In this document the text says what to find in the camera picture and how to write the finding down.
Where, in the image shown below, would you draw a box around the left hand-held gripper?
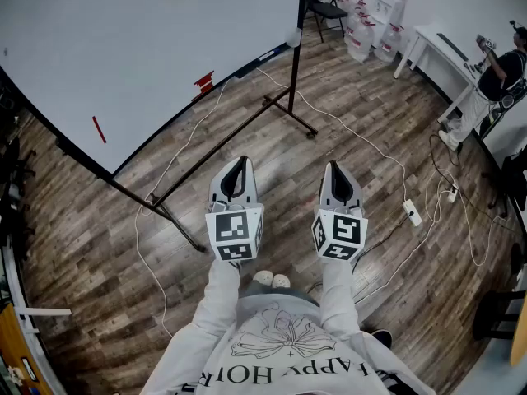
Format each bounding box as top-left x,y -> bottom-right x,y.
204,156 -> 265,263

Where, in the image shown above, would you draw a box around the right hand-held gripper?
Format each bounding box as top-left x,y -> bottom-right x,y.
311,160 -> 369,264

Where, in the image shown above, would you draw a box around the person's right forearm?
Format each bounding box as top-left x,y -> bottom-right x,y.
319,260 -> 363,337

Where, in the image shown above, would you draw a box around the person's left forearm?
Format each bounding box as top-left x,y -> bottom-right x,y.
187,258 -> 244,337

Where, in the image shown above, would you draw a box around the large white whiteboard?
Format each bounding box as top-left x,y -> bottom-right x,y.
0,0 -> 306,180

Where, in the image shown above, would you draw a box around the grey blue jeans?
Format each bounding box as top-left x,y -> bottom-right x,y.
240,280 -> 321,308

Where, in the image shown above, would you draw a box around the red tape patch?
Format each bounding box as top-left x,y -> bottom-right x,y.
192,70 -> 216,99

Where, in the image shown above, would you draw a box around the white printed sweatshirt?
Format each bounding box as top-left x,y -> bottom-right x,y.
139,290 -> 437,395

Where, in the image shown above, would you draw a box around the thin red tape strip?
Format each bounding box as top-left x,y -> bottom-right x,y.
91,115 -> 108,145

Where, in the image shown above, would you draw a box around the group of clear water jugs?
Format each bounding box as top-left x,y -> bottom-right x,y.
335,0 -> 407,64

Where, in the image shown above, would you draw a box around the white table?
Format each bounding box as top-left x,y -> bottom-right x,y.
393,22 -> 481,125

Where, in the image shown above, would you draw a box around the black folding chair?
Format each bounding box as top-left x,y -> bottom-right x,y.
304,0 -> 350,43

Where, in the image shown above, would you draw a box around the black bar on table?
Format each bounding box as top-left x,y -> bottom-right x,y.
436,32 -> 470,62

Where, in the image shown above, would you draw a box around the black stool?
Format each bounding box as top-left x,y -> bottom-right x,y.
471,290 -> 527,342

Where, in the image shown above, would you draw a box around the white water dispenser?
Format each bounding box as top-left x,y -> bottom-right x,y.
372,0 -> 413,26

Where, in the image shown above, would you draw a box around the black office chair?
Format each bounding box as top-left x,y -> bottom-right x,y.
0,136 -> 38,238

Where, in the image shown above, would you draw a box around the wooden table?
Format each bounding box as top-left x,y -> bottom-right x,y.
0,302 -> 54,395

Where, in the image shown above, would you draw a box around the black power cable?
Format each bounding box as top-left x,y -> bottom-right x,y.
352,214 -> 413,265

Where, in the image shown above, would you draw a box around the white power strip cable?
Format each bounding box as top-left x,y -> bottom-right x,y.
255,67 -> 408,202

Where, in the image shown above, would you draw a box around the long white floor cable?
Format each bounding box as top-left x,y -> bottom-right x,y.
133,78 -> 231,340

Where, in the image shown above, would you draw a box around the tangled white cable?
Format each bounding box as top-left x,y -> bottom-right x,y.
423,170 -> 511,267

